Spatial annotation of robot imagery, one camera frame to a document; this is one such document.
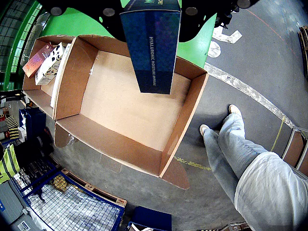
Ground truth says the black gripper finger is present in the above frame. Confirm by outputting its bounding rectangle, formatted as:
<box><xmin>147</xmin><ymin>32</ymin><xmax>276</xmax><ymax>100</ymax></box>
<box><xmin>38</xmin><ymin>0</ymin><xmax>128</xmax><ymax>43</ymax></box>
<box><xmin>178</xmin><ymin>0</ymin><xmax>262</xmax><ymax>43</ymax></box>

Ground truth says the blue product box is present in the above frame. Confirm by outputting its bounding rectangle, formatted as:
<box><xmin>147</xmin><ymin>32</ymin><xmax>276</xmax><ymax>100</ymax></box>
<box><xmin>119</xmin><ymin>0</ymin><xmax>181</xmax><ymax>95</ymax></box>

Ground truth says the cow print product box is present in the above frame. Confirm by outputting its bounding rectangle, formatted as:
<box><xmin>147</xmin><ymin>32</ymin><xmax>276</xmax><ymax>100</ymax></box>
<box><xmin>35</xmin><ymin>42</ymin><xmax>65</xmax><ymax>86</ymax></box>

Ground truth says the red product box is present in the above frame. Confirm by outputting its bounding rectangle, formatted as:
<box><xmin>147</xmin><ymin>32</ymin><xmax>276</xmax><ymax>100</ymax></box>
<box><xmin>22</xmin><ymin>42</ymin><xmax>55</xmax><ymax>79</ymax></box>

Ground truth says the white product box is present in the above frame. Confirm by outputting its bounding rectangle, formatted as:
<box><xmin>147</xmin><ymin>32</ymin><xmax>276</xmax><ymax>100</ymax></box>
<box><xmin>50</xmin><ymin>43</ymin><xmax>72</xmax><ymax>108</ymax></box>

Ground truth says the cardboard box with products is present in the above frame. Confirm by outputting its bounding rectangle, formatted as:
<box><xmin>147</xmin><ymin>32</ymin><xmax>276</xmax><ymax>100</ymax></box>
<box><xmin>22</xmin><ymin>35</ymin><xmax>77</xmax><ymax>120</ymax></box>

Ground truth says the empty cardboard box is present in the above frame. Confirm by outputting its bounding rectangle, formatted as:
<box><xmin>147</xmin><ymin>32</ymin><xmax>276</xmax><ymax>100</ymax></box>
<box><xmin>54</xmin><ymin>34</ymin><xmax>209</xmax><ymax>190</ymax></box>

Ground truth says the green metal shelf unit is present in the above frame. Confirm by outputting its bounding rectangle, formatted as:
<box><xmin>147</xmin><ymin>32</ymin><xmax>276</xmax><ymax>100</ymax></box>
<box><xmin>0</xmin><ymin>0</ymin><xmax>49</xmax><ymax>91</ymax></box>

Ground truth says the yellow safety vest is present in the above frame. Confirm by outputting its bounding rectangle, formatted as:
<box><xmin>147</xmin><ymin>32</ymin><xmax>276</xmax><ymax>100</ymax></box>
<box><xmin>0</xmin><ymin>144</ymin><xmax>20</xmax><ymax>185</ymax></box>

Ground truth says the wooden pallet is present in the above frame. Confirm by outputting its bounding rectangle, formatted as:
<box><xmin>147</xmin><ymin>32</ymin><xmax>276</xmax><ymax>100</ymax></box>
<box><xmin>61</xmin><ymin>168</ymin><xmax>128</xmax><ymax>208</ymax></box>

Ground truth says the person in light clothes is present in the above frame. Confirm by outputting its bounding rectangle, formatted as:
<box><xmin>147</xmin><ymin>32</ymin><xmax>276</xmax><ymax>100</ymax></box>
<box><xmin>199</xmin><ymin>104</ymin><xmax>308</xmax><ymax>231</ymax></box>

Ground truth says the blue plastic crate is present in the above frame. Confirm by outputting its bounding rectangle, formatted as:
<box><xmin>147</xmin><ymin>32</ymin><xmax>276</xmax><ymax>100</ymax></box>
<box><xmin>127</xmin><ymin>206</ymin><xmax>173</xmax><ymax>231</ymax></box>

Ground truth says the blue wire mesh container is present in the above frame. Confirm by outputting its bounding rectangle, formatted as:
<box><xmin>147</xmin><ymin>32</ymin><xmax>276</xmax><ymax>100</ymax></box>
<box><xmin>13</xmin><ymin>166</ymin><xmax>126</xmax><ymax>231</ymax></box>

